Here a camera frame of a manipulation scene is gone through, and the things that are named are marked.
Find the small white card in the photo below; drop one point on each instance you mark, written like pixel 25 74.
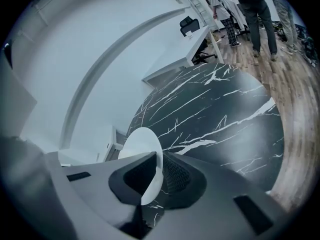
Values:
pixel 190 36

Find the office chair with grey cover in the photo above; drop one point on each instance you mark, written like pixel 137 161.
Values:
pixel 235 11

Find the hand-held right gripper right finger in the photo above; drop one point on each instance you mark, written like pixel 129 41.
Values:
pixel 215 209

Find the white desk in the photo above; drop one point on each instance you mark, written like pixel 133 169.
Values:
pixel 197 40

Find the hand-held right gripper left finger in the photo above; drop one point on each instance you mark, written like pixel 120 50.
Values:
pixel 100 184

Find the black office chair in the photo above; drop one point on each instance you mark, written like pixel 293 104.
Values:
pixel 188 24

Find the white ladder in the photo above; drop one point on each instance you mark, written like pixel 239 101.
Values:
pixel 200 6

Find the black marble table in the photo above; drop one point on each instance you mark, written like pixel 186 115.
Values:
pixel 200 114

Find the white low cabinet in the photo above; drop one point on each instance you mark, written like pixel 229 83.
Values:
pixel 111 144

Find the white plate of food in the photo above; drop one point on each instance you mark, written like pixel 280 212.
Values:
pixel 140 141

